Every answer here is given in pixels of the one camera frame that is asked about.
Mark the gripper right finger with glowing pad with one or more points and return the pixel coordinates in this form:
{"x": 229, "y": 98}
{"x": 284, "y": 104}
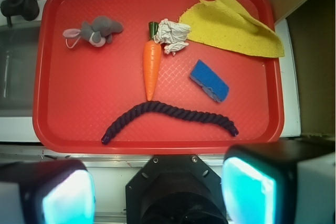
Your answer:
{"x": 280, "y": 182}

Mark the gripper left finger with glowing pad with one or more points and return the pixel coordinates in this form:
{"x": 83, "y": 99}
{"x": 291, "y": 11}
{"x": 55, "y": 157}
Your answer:
{"x": 47, "y": 192}

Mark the orange plastic carrot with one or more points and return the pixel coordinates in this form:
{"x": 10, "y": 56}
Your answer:
{"x": 151, "y": 61}

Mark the blue sponge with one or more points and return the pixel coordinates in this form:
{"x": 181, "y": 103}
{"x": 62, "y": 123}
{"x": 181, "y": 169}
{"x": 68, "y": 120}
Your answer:
{"x": 209, "y": 81}

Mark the red plastic tray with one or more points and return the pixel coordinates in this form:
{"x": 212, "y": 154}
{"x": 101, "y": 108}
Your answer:
{"x": 79, "y": 92}

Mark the metal sink basin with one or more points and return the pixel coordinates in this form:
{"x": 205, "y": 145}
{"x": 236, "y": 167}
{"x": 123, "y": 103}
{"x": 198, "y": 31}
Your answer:
{"x": 19, "y": 46}

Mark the grey plush mouse toy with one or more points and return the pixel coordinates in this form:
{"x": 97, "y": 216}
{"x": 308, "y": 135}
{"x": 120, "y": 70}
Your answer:
{"x": 98, "y": 33}

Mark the yellow cloth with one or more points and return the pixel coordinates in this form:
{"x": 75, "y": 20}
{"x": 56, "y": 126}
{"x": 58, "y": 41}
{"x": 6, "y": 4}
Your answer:
{"x": 226, "y": 24}

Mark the crumpled white paper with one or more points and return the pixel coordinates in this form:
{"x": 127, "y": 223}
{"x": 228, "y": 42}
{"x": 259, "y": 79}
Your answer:
{"x": 173, "y": 35}

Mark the black octagonal mount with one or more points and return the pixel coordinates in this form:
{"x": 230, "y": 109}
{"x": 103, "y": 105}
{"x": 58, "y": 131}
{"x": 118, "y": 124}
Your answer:
{"x": 175, "y": 189}

